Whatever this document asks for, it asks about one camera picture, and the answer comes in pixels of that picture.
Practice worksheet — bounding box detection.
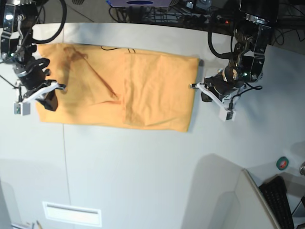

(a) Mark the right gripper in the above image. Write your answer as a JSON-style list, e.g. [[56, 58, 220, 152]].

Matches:
[[14, 57, 59, 112]]

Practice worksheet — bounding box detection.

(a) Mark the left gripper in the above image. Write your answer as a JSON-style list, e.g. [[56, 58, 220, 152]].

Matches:
[[203, 69, 244, 100]]

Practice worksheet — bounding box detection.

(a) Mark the yellow t-shirt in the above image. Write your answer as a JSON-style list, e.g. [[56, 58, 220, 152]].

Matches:
[[37, 43, 199, 132]]

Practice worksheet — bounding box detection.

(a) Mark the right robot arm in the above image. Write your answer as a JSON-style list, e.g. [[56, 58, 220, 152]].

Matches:
[[0, 0, 67, 115]]

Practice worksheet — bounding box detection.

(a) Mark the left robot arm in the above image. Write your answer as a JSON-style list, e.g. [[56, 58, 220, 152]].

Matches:
[[203, 0, 279, 100]]

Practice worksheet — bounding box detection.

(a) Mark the green tape roll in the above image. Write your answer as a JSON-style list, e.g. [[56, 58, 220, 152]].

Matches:
[[276, 156, 289, 171]]

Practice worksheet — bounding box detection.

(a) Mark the black keyboard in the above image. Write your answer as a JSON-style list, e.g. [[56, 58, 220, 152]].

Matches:
[[259, 176, 294, 229]]

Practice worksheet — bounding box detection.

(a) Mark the white table slot plate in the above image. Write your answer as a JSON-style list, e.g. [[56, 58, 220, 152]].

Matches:
[[42, 201, 102, 228]]

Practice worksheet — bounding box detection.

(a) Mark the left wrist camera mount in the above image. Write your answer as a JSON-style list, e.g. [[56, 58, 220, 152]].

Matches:
[[189, 83, 245, 122]]

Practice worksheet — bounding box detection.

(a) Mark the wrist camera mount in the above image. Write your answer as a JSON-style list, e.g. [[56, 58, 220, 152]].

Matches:
[[189, 83, 245, 122], [14, 80, 66, 116]]

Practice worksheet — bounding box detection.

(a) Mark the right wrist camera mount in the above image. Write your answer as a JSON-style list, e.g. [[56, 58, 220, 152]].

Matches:
[[14, 80, 66, 116]]

